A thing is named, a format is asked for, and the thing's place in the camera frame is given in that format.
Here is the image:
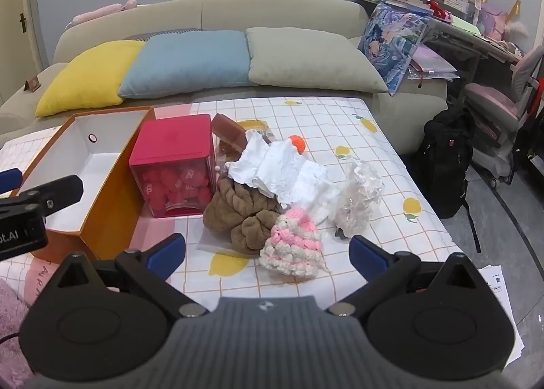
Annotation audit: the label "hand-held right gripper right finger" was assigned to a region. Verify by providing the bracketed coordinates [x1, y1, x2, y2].
[327, 235, 496, 317]

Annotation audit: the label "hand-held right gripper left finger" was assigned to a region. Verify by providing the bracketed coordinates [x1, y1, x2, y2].
[42, 233, 211, 318]

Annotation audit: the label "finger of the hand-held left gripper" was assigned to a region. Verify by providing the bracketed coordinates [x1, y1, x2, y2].
[0, 168, 23, 194]
[17, 175, 84, 216]

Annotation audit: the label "orange cardboard box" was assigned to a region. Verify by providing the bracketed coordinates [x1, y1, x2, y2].
[11, 106, 156, 264]

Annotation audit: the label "clear plastic bag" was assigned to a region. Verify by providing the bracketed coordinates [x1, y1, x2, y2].
[334, 159, 385, 241]

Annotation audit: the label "pink white knitted hat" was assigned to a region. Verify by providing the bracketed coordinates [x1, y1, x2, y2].
[259, 208, 328, 277]

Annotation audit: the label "brown plush toy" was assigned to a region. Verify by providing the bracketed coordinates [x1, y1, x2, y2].
[203, 179, 283, 254]

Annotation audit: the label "white ruffled cloth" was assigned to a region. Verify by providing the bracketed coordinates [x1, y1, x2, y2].
[225, 130, 341, 220]

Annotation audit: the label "brown sponge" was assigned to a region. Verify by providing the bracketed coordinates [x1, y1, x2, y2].
[211, 114, 248, 152]

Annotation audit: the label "yellow snack packet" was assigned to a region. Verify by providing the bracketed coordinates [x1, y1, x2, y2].
[236, 118, 273, 139]

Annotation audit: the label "pink fuzzy cloth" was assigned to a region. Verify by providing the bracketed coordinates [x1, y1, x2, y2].
[0, 276, 35, 389]

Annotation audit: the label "lemon print checked tablecloth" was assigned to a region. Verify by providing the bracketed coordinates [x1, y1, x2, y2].
[0, 97, 464, 313]

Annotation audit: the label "red storage box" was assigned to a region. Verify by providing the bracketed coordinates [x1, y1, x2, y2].
[129, 114, 217, 219]

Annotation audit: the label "yellow pillow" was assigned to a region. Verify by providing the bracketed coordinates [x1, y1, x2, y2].
[35, 40, 147, 118]

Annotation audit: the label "black backpack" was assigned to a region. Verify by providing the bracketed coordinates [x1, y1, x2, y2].
[410, 106, 481, 254]

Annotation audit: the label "white paper sheets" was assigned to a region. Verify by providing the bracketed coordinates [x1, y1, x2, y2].
[478, 264, 525, 364]

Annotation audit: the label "pink plush toy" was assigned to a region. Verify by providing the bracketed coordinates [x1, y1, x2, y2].
[64, 0, 139, 30]

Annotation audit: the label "pink desk chair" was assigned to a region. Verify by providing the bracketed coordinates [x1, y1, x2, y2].
[463, 47, 544, 190]

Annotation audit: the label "pink clear file pouch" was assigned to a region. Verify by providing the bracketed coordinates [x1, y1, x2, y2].
[408, 49, 462, 83]

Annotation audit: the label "beige pillow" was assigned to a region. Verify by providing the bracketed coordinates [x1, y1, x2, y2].
[245, 27, 389, 94]

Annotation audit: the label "blue printed pillow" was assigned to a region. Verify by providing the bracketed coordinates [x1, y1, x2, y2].
[358, 2, 432, 96]

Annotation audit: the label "grey desk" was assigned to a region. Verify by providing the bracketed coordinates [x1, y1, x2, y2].
[425, 11, 528, 118]

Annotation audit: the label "beige sofa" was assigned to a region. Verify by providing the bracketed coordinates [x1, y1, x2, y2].
[0, 0, 449, 156]

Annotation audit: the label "purple unicorn bag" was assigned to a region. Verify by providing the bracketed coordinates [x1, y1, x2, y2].
[476, 0, 530, 39]

